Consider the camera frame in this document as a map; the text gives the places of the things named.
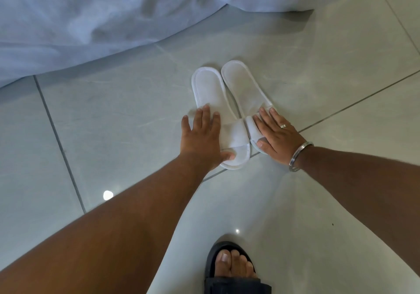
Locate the person's left forearm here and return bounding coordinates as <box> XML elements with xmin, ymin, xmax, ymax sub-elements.
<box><xmin>0</xmin><ymin>154</ymin><xmax>211</xmax><ymax>294</ymax></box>

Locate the white bed sheet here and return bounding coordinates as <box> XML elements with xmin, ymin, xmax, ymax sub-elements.
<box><xmin>0</xmin><ymin>0</ymin><xmax>361</xmax><ymax>89</ymax></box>

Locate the person's right hand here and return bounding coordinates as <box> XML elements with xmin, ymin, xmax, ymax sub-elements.
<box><xmin>252</xmin><ymin>107</ymin><xmax>308</xmax><ymax>167</ymax></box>

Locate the person's left hand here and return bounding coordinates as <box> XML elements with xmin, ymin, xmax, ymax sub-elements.
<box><xmin>180</xmin><ymin>104</ymin><xmax>236</xmax><ymax>171</ymax></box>

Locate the person's right forearm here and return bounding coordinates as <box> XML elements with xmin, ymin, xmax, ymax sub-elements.
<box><xmin>295</xmin><ymin>145</ymin><xmax>420</xmax><ymax>278</ymax></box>

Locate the silver metal bracelet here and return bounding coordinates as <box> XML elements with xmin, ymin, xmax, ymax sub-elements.
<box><xmin>288</xmin><ymin>141</ymin><xmax>315</xmax><ymax>173</ymax></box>

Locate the white disposable slipper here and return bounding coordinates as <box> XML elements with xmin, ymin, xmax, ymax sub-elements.
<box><xmin>191</xmin><ymin>66</ymin><xmax>252</xmax><ymax>171</ymax></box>
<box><xmin>220</xmin><ymin>60</ymin><xmax>278</xmax><ymax>155</ymax></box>

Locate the black sandal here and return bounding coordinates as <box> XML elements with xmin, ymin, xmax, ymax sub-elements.
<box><xmin>205</xmin><ymin>241</ymin><xmax>264</xmax><ymax>282</ymax></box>

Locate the person's foot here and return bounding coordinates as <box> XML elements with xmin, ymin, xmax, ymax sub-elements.
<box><xmin>215</xmin><ymin>249</ymin><xmax>258</xmax><ymax>279</ymax></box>

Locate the dark trouser leg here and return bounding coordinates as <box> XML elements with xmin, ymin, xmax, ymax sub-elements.
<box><xmin>204</xmin><ymin>277</ymin><xmax>272</xmax><ymax>294</ymax></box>

